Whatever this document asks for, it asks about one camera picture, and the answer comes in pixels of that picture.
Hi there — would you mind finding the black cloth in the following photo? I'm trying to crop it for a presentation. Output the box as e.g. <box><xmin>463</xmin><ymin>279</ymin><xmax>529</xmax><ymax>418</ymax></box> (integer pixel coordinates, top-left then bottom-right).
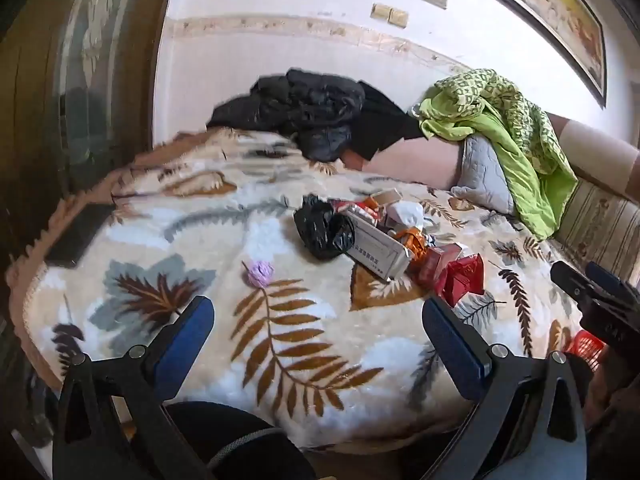
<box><xmin>345</xmin><ymin>80</ymin><xmax>426</xmax><ymax>161</ymax></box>

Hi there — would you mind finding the brown fabric sofa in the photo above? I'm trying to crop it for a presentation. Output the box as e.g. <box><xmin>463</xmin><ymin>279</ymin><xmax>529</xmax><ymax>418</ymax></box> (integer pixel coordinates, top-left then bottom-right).
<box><xmin>345</xmin><ymin>110</ymin><xmax>640</xmax><ymax>286</ymax></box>

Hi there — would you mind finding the red plastic basket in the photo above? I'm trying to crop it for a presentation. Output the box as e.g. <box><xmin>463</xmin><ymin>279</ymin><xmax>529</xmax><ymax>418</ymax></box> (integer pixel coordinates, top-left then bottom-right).
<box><xmin>567</xmin><ymin>330</ymin><xmax>608</xmax><ymax>372</ymax></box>

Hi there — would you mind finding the leaf print blanket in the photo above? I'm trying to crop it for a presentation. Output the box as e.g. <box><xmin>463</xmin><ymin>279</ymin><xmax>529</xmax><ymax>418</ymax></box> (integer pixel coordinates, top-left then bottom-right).
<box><xmin>5</xmin><ymin>127</ymin><xmax>601</xmax><ymax>461</ymax></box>

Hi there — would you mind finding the wooden door with glass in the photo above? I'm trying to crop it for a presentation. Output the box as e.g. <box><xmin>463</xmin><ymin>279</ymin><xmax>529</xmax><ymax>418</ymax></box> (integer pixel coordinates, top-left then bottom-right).
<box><xmin>0</xmin><ymin>0</ymin><xmax>181</xmax><ymax>311</ymax></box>

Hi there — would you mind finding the purple paper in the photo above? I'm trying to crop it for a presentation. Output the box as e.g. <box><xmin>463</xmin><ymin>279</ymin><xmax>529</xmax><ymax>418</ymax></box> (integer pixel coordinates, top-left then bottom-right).
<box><xmin>242</xmin><ymin>260</ymin><xmax>275</xmax><ymax>289</ymax></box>

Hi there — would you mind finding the black puffer jacket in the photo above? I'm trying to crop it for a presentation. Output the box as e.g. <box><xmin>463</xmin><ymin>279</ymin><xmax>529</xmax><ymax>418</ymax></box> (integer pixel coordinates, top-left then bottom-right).
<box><xmin>207</xmin><ymin>69</ymin><xmax>368</xmax><ymax>163</ymax></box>

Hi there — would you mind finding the black plastic bag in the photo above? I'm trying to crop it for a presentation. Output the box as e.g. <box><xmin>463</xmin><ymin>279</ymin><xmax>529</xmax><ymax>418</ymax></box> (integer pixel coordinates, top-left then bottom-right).
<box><xmin>293</xmin><ymin>194</ymin><xmax>356</xmax><ymax>260</ymax></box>

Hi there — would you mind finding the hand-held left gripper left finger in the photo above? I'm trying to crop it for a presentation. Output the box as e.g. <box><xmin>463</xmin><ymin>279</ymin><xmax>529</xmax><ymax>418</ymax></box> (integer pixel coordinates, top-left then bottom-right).
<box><xmin>52</xmin><ymin>296</ymin><xmax>216</xmax><ymax>480</ymax></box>

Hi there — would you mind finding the red box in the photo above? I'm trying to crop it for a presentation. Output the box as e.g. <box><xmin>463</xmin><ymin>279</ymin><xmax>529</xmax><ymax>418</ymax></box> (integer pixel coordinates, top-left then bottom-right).
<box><xmin>417</xmin><ymin>242</ymin><xmax>468</xmax><ymax>286</ymax></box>

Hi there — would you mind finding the framed wall picture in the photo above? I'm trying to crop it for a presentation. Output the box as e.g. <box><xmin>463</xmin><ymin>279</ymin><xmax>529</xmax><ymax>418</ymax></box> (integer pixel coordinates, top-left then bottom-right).
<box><xmin>450</xmin><ymin>0</ymin><xmax>608</xmax><ymax>108</ymax></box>

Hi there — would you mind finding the person's leg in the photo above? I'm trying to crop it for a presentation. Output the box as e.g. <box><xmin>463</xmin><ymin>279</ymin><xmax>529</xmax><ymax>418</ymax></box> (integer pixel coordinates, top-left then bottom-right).
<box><xmin>165</xmin><ymin>402</ymin><xmax>311</xmax><ymax>480</ymax></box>

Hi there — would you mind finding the white cloth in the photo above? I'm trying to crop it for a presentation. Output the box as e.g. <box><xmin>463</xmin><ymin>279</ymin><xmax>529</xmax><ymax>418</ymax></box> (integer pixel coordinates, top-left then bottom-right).
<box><xmin>385</xmin><ymin>201</ymin><xmax>426</xmax><ymax>231</ymax></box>

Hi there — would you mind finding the orange wrapper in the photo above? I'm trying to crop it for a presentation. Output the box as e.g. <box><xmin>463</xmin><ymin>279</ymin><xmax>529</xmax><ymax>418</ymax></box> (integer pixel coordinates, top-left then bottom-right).
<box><xmin>392</xmin><ymin>227</ymin><xmax>429</xmax><ymax>264</ymax></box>

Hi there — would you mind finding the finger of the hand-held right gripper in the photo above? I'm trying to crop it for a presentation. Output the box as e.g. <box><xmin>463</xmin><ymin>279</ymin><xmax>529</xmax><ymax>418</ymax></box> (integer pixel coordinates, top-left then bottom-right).
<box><xmin>585</xmin><ymin>261</ymin><xmax>640</xmax><ymax>306</ymax></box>
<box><xmin>550</xmin><ymin>261</ymin><xmax>608</xmax><ymax>311</ymax></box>

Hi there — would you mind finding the red foil packet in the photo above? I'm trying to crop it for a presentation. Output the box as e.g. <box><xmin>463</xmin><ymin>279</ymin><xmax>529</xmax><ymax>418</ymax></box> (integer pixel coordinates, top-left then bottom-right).
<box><xmin>435</xmin><ymin>253</ymin><xmax>486</xmax><ymax>308</ymax></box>

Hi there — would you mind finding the long white grey box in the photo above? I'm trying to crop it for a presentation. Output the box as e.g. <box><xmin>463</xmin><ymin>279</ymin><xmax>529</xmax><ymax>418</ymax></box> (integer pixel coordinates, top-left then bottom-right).
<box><xmin>340</xmin><ymin>207</ymin><xmax>412</xmax><ymax>281</ymax></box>

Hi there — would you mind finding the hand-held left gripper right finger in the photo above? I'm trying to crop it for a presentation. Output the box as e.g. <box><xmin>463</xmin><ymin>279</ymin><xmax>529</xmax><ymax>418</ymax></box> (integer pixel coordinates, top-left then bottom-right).
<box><xmin>421</xmin><ymin>296</ymin><xmax>588</xmax><ymax>480</ymax></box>

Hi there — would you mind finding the striped sofa cushion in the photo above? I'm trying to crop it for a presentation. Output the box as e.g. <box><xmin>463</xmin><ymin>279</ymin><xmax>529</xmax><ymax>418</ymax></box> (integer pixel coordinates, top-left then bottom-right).
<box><xmin>550</xmin><ymin>180</ymin><xmax>640</xmax><ymax>281</ymax></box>

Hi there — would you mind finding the grey quilted pillow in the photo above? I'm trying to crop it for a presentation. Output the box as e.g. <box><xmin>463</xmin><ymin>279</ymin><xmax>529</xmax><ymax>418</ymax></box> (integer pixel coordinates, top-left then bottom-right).
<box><xmin>450</xmin><ymin>135</ymin><xmax>516</xmax><ymax>216</ymax></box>

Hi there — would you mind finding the small cardboard box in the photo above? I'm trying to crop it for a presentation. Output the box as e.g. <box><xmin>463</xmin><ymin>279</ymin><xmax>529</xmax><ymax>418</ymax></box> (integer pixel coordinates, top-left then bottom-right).
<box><xmin>370</xmin><ymin>188</ymin><xmax>403</xmax><ymax>209</ymax></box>

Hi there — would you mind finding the red white packet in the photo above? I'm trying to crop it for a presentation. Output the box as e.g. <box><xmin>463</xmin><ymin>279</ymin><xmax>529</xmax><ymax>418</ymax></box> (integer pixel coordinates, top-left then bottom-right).
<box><xmin>330</xmin><ymin>198</ymin><xmax>382</xmax><ymax>217</ymax></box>

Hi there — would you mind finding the green quilt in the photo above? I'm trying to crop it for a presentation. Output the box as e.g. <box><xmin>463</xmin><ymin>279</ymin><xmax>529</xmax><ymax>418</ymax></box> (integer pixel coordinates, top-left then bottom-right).
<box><xmin>417</xmin><ymin>69</ymin><xmax>581</xmax><ymax>241</ymax></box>

